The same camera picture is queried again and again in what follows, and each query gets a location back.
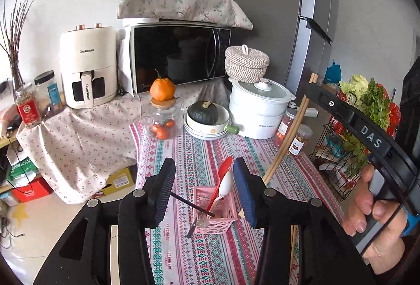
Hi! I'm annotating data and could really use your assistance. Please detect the dry branches in vase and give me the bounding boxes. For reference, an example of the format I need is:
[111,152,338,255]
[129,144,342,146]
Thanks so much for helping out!
[0,0,39,89]

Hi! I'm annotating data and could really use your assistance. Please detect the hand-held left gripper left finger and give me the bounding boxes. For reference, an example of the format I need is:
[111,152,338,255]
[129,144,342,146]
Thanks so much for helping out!
[33,158,177,285]

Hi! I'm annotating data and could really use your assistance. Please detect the orange tangerine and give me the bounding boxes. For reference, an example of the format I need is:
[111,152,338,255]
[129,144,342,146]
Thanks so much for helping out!
[150,69,175,101]

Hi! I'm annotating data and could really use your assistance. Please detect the green and white bag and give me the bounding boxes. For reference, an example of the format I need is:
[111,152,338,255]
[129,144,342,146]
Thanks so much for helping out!
[7,157,38,182]

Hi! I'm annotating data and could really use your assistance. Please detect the pink cloth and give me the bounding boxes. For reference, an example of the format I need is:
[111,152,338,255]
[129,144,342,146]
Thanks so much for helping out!
[0,104,20,128]

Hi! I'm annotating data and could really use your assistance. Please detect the white bowl with green handle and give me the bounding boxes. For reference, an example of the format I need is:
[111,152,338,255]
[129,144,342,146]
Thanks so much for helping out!
[185,106,241,137]

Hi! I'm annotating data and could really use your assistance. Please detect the floral microwave cover cloth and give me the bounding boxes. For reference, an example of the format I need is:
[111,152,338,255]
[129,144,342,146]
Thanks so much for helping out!
[117,0,254,30]

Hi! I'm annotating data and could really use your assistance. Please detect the cream air fryer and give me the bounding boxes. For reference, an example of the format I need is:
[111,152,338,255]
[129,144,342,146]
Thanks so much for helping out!
[60,23,118,109]

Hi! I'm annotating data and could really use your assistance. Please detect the pale green cabbage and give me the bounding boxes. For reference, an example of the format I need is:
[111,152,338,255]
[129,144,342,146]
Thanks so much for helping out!
[339,74,370,95]

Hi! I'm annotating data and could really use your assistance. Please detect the white electric pot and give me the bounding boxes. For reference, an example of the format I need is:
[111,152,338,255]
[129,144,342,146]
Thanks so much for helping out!
[229,77,318,139]

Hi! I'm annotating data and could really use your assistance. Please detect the blue plastic bag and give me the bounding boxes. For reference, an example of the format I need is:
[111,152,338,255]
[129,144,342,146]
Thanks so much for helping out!
[325,61,342,84]

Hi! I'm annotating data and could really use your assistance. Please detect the blue strap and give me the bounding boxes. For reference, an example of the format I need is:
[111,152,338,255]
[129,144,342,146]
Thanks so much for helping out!
[402,206,420,237]

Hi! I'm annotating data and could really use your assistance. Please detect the blue label jar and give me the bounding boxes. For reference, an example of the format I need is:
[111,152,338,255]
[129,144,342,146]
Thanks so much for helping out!
[34,70,64,115]

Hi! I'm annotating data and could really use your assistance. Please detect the black wire rack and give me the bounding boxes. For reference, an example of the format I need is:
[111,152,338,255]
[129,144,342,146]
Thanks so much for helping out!
[308,122,371,202]

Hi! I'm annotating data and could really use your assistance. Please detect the red label jar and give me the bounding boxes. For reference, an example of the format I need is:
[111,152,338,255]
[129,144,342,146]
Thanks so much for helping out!
[15,83,43,129]

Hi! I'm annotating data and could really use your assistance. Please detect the dark green pumpkin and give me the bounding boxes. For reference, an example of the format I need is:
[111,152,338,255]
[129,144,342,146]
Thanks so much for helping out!
[187,100,219,125]

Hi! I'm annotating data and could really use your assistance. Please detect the woven lidded basket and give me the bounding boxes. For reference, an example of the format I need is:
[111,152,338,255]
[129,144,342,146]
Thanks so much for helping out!
[224,45,270,80]

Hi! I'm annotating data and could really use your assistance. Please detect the cardboard box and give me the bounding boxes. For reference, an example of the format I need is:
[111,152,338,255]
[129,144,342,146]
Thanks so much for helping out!
[98,167,138,198]

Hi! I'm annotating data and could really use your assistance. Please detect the red box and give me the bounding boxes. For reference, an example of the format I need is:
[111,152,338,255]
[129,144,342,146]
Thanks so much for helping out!
[12,177,53,203]

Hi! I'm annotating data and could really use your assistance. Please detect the tall jar of red snacks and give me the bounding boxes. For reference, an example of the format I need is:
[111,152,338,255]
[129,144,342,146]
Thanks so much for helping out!
[275,108,297,147]

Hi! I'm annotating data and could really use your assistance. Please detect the pink plastic basket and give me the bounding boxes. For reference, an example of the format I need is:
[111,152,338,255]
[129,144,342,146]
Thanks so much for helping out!
[193,186,238,235]

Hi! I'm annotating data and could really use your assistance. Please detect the white spoon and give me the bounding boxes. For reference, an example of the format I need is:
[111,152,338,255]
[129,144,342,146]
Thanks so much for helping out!
[206,170,235,215]

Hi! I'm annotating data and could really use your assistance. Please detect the white plate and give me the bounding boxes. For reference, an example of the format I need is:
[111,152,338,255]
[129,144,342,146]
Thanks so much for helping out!
[183,121,230,141]

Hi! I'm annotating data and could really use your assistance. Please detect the black microwave oven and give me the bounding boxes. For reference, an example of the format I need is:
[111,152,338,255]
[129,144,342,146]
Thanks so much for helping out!
[122,18,233,95]

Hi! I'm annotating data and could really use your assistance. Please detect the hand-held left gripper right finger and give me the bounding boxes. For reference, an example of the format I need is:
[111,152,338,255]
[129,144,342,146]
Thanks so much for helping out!
[233,158,378,285]

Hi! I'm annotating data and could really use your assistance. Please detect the floral shelf cloth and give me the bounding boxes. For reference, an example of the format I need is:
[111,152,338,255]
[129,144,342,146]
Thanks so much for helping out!
[16,78,230,205]

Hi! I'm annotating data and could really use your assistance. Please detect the wooden shelf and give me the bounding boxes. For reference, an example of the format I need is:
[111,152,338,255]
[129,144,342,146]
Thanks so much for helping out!
[0,134,20,194]

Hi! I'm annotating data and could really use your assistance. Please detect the red plastic bag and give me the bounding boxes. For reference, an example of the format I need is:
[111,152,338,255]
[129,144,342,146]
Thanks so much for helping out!
[331,85,401,138]

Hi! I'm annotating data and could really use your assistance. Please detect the small jar with dark label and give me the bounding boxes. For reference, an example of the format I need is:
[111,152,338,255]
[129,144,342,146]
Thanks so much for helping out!
[288,124,313,157]

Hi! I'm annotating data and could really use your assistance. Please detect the person's right hand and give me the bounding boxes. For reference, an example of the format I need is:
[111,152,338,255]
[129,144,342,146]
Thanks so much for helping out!
[343,163,420,276]

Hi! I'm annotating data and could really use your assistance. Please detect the glass jar with wooden lid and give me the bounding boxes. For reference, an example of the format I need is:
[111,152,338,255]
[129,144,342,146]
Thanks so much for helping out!
[141,98,184,140]

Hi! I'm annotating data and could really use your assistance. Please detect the grey refrigerator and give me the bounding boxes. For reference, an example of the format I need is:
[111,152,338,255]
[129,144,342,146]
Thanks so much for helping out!
[220,0,340,98]

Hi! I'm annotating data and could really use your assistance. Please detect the yellow star sticker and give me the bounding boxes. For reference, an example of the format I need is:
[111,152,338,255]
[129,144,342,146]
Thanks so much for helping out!
[11,203,29,226]

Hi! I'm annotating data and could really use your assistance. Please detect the long wooden chopstick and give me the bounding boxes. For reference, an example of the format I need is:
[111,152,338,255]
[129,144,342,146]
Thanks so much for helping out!
[263,72,319,183]

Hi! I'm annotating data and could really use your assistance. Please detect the striped patterned tablecloth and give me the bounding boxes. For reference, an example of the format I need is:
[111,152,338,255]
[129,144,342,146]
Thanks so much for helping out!
[128,121,345,285]

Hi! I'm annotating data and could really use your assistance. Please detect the red spoon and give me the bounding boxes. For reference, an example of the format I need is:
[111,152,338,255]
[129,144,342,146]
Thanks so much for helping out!
[210,156,235,211]

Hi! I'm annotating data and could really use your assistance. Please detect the leafy green vegetables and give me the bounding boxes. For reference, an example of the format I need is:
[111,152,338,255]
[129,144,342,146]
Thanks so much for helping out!
[341,78,391,174]

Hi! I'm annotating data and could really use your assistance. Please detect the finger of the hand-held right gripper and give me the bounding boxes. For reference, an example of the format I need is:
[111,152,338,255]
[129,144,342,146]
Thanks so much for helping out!
[307,83,356,129]

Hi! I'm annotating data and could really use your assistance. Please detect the black cables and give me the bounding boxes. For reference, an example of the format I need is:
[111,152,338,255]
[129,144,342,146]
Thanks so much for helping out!
[0,206,27,240]

